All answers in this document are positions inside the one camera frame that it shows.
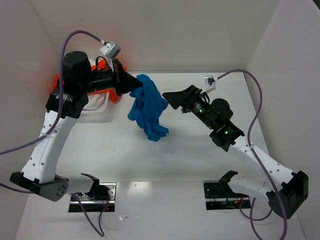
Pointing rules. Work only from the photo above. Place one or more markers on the blue t shirt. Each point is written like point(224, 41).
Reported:
point(147, 107)

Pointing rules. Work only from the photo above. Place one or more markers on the white plastic basket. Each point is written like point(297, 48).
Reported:
point(101, 109)

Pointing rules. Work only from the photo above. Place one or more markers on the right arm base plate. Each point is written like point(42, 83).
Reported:
point(217, 199)

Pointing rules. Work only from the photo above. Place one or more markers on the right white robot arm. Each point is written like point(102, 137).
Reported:
point(288, 190)

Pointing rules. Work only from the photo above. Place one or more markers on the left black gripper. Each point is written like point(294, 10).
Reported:
point(118, 78)

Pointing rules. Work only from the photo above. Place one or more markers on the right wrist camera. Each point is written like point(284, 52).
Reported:
point(210, 84)

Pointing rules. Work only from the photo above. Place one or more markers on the orange t shirt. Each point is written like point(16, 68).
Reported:
point(112, 96)

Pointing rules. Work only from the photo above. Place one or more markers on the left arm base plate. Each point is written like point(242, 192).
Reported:
point(105, 197)

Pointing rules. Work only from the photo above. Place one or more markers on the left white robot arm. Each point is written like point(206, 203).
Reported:
point(63, 109)

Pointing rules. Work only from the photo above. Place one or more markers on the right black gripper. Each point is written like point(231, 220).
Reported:
point(190, 99)

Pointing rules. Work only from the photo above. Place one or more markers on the white t shirt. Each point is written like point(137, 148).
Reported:
point(95, 101)

